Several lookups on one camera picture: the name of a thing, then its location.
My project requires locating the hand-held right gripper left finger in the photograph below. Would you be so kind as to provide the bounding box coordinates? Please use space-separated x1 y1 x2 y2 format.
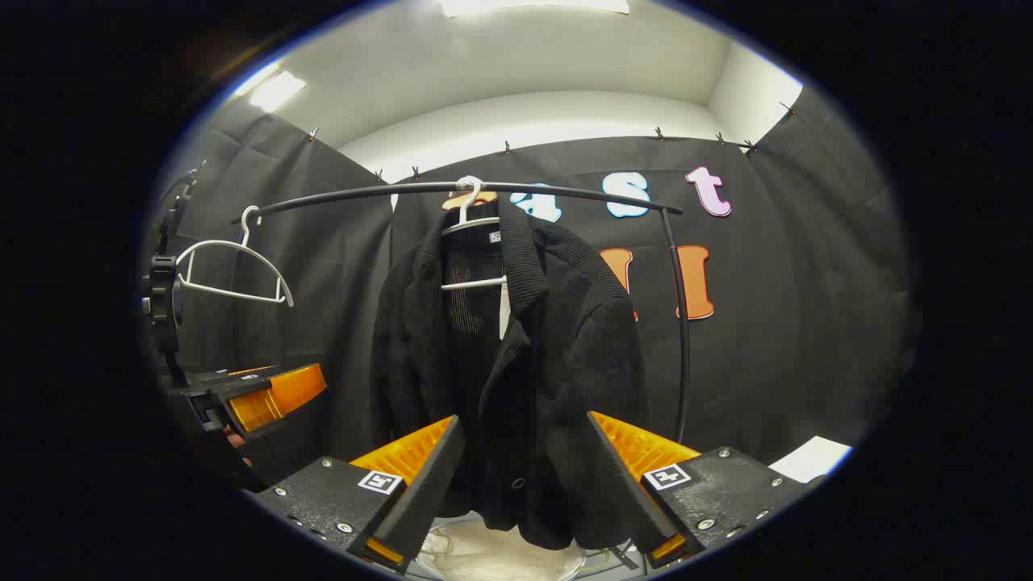
250 414 466 574

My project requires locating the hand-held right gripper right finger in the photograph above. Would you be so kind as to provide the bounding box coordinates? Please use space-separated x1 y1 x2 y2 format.
586 410 828 570

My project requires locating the white laundry hamper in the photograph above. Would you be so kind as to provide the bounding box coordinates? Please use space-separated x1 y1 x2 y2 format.
416 516 586 581

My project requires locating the black knit jacket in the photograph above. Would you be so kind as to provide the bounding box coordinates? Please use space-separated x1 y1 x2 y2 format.
371 198 650 551

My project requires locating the white clothes hanger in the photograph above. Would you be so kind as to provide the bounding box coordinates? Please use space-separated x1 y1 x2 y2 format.
175 205 295 308
440 176 509 291

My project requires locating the black clothes rack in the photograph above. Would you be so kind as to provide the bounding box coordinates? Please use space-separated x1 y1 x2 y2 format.
230 181 692 445

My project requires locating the white paper sheet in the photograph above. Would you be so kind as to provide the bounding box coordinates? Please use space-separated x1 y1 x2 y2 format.
767 436 854 485

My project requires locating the black backdrop cloth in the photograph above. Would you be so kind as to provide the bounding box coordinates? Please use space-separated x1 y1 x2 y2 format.
157 85 913 485

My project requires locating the rectangular ceiling light panel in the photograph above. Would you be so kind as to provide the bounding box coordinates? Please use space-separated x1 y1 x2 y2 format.
440 0 630 17
242 69 307 114

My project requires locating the row of backdrop clips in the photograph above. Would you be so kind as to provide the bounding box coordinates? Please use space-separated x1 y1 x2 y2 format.
307 101 796 180

